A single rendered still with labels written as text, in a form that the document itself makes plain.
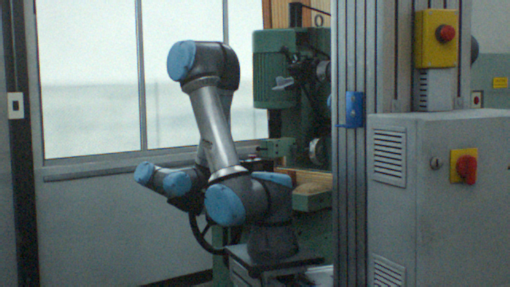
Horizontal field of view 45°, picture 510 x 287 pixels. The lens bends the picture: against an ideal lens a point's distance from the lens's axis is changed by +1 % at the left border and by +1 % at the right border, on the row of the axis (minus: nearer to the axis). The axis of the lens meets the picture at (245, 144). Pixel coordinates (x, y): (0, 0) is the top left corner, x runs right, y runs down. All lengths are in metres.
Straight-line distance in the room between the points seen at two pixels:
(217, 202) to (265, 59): 0.91
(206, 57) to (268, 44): 0.70
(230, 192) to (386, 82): 0.49
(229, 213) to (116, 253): 2.15
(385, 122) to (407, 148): 0.10
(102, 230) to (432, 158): 2.61
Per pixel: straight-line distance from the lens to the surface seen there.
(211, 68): 1.72
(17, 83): 3.31
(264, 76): 2.40
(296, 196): 2.23
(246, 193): 1.64
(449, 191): 1.33
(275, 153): 2.45
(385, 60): 1.47
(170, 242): 3.86
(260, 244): 1.75
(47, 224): 3.52
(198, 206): 2.09
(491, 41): 4.62
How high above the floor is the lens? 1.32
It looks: 6 degrees down
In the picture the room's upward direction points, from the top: 1 degrees counter-clockwise
